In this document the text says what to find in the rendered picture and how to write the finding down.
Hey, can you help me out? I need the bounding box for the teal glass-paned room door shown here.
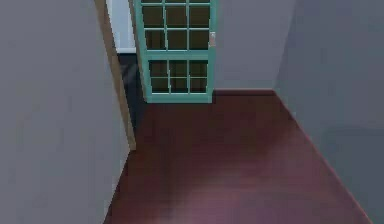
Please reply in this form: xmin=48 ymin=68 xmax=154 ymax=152
xmin=132 ymin=0 xmax=220 ymax=104

